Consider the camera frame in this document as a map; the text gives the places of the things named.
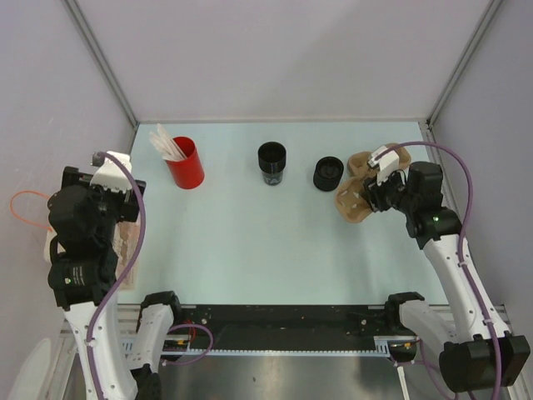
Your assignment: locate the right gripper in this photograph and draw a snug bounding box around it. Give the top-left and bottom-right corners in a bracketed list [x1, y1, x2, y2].
[360, 165, 417, 214]

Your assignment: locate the translucent bag with orange handles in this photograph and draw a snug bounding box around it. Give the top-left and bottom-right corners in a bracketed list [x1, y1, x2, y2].
[9, 190, 142, 293]

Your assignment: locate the black ribbed cup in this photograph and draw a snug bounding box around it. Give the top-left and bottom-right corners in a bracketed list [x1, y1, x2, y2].
[257, 142, 286, 186]
[313, 156, 344, 192]

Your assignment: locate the brown pulp cup carrier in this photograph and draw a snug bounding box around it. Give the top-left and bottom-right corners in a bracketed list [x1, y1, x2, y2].
[335, 177, 373, 223]
[347, 143, 411, 179]

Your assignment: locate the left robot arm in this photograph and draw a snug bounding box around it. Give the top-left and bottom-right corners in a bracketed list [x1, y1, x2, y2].
[47, 166, 184, 399]

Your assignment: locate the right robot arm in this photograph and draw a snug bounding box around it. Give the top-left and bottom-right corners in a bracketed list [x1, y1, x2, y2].
[362, 162, 531, 393]

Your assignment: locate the tilted black ribbed cup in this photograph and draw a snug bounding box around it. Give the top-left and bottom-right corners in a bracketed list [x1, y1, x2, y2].
[313, 156, 344, 192]

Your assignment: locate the red cylindrical straw holder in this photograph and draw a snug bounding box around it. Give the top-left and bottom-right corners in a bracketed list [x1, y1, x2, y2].
[166, 137, 205, 189]

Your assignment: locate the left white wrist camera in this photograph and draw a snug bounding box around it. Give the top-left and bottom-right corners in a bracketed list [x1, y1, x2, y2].
[90, 151, 132, 193]

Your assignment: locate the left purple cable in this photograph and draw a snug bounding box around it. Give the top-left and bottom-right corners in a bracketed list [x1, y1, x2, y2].
[85, 152, 147, 400]

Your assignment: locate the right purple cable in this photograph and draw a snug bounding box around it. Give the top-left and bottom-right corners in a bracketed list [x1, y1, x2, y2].
[370, 141, 503, 400]

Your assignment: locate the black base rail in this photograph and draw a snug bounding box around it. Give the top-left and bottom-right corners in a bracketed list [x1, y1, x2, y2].
[163, 292, 422, 361]

